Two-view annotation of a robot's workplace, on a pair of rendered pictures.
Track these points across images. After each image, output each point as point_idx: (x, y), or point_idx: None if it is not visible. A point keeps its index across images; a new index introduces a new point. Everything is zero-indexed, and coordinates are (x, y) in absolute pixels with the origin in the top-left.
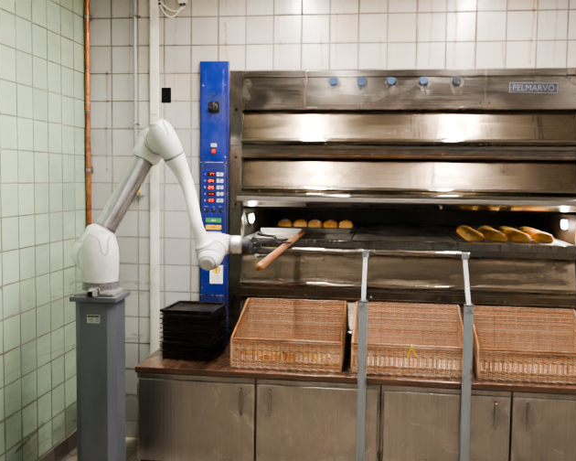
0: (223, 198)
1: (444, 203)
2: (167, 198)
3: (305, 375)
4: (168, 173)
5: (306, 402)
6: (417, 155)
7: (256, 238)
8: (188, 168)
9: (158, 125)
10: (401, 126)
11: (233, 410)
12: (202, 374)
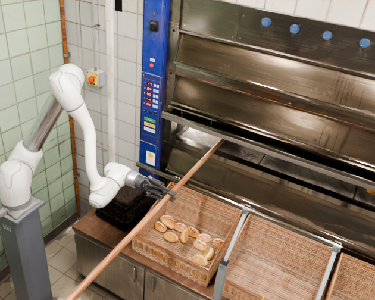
0: (158, 105)
1: (341, 180)
2: (119, 91)
3: (177, 281)
4: (120, 72)
5: (177, 295)
6: (334, 118)
7: (147, 181)
8: (88, 118)
9: (53, 83)
10: (325, 86)
11: (130, 276)
12: (111, 249)
